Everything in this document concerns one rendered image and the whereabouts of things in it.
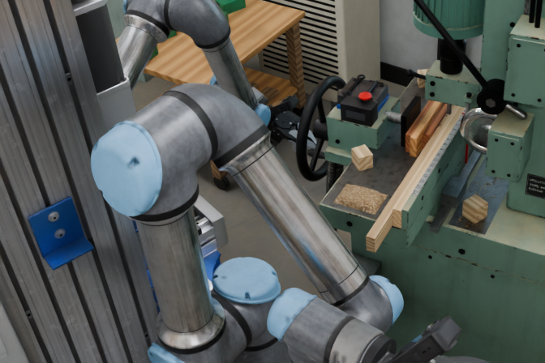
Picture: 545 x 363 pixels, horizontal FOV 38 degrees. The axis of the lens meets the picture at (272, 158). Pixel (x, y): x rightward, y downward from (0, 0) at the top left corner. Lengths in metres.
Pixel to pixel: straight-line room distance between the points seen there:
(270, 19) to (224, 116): 2.18
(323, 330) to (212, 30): 1.01
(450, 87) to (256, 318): 0.74
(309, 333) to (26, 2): 0.58
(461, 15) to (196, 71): 1.49
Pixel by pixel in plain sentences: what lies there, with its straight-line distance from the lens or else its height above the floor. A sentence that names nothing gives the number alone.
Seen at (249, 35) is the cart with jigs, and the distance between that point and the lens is 3.17.
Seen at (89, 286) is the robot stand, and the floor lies 1.08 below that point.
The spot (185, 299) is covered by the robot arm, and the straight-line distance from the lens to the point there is 1.24.
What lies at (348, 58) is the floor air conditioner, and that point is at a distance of 3.49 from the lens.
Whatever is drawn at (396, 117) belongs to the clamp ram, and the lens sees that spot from 1.89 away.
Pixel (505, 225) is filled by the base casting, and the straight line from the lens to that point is 1.85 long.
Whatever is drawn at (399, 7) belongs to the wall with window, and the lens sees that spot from 3.58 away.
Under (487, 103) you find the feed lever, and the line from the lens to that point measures 1.66.
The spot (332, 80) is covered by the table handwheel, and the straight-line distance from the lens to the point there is 2.07.
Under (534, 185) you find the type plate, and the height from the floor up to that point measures 0.89.
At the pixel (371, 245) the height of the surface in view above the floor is 0.92.
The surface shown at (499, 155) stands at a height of 1.02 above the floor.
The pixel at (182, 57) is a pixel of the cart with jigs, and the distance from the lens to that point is 3.08.
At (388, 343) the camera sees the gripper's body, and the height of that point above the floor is 1.24.
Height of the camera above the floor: 2.05
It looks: 38 degrees down
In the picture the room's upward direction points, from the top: 7 degrees counter-clockwise
